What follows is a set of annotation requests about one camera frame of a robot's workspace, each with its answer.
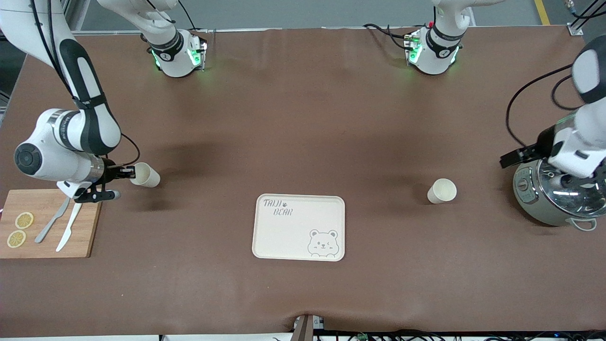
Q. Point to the brown table cover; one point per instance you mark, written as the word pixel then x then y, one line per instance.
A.
pixel 303 118

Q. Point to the glass cooker lid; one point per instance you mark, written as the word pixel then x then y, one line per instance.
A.
pixel 582 201

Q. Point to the aluminium frame struts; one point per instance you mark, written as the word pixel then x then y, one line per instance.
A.
pixel 71 14

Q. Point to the cream bear print tray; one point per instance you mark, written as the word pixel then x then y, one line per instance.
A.
pixel 284 241

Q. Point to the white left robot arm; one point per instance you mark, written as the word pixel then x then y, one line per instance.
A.
pixel 435 57

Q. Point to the bamboo cutting board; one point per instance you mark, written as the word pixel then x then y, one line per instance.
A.
pixel 47 241

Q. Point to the grey plastic knife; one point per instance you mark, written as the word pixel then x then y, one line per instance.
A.
pixel 49 225

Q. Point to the grey electric cooker pot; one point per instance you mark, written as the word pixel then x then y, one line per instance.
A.
pixel 530 199

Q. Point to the metal corner bracket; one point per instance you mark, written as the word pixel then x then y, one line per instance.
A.
pixel 575 30

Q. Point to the lemon slice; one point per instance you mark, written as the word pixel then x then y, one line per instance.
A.
pixel 24 220
pixel 16 238

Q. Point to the table edge clamp mount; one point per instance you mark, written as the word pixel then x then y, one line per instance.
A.
pixel 304 329

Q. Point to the white plastic knife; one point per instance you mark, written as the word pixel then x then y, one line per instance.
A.
pixel 68 227

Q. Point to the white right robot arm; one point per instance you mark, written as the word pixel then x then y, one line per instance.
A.
pixel 42 161

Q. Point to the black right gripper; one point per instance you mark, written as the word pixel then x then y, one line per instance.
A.
pixel 110 172

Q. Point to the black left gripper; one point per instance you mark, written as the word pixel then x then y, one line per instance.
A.
pixel 543 143

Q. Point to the white IKEA cup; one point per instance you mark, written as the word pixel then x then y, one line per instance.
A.
pixel 147 176
pixel 442 191

